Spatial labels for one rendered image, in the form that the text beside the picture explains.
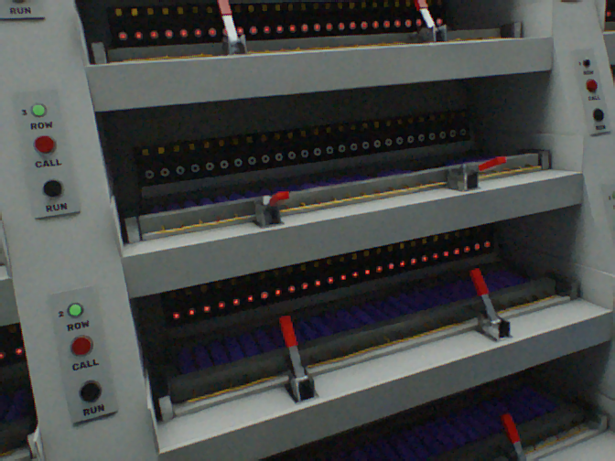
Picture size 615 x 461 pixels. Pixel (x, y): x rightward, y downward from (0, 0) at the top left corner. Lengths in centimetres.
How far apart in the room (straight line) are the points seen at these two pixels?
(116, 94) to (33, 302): 22
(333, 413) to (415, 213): 25
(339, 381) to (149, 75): 39
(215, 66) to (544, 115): 49
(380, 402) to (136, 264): 31
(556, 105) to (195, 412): 63
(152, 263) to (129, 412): 14
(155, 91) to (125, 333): 25
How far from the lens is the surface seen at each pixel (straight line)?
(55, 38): 56
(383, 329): 64
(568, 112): 78
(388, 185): 63
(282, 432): 55
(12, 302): 53
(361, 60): 62
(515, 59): 75
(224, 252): 51
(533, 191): 71
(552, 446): 80
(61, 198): 52
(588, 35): 85
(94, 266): 51
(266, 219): 56
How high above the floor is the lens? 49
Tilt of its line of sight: 2 degrees up
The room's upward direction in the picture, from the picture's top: 11 degrees counter-clockwise
